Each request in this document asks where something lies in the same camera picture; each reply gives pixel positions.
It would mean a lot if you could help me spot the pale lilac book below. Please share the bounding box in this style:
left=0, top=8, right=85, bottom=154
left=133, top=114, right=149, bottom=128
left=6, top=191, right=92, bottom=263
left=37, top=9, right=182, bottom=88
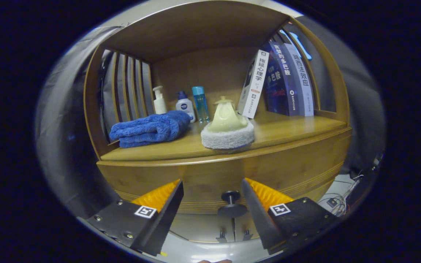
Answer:
left=282, top=43, right=314, bottom=117

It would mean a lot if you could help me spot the wooden countertop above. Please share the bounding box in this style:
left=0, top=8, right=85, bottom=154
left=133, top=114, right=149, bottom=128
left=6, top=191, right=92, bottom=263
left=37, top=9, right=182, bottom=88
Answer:
left=100, top=111, right=348, bottom=162

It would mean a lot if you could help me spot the white pump bottle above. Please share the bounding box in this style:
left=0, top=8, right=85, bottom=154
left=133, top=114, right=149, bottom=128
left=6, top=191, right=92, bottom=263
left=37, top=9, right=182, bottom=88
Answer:
left=152, top=85, right=167, bottom=115

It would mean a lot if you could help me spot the dark blue book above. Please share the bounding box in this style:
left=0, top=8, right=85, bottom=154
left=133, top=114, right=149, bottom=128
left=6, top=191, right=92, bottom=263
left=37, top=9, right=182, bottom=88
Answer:
left=263, top=41, right=300, bottom=117

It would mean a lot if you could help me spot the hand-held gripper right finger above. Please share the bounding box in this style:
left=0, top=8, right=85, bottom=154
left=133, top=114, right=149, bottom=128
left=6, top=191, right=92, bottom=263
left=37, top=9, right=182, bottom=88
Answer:
left=241, top=178, right=339, bottom=255

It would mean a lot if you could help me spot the clear blue bottle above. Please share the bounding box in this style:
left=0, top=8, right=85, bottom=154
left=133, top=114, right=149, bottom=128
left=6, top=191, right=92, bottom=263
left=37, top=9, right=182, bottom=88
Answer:
left=191, top=86, right=210, bottom=123

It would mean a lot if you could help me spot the wooden cabinet door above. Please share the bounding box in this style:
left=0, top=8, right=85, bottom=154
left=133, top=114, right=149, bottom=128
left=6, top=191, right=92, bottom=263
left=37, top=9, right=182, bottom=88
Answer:
left=167, top=214, right=235, bottom=243
left=234, top=218, right=266, bottom=242

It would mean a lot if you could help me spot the blue folded towel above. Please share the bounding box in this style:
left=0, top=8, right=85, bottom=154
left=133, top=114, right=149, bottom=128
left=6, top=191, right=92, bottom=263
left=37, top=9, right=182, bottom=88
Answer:
left=109, top=110, right=193, bottom=148

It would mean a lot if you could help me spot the white book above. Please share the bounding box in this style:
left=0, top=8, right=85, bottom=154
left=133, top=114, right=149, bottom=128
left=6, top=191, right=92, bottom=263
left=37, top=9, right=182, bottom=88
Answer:
left=237, top=49, right=270, bottom=119

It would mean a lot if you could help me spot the white bottle with blue cap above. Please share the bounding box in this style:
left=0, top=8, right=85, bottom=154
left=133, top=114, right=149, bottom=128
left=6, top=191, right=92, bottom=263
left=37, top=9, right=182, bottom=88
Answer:
left=175, top=91, right=196, bottom=123

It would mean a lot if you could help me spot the cream brush with white pad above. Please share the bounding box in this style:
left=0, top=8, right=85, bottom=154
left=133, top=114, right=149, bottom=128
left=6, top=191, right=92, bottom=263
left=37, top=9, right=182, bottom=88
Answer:
left=200, top=104, right=255, bottom=150

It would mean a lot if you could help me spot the wooden cabinet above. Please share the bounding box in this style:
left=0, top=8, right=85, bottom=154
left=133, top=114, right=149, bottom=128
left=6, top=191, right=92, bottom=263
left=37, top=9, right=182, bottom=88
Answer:
left=83, top=0, right=353, bottom=243

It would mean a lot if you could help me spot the tangle of wires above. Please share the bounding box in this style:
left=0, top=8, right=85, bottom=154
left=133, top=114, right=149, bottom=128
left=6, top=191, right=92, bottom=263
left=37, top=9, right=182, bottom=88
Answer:
left=318, top=175, right=365, bottom=217

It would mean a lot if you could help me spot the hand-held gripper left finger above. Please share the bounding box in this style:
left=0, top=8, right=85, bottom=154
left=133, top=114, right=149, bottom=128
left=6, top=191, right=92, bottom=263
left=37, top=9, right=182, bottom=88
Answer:
left=85, top=180, right=184, bottom=257

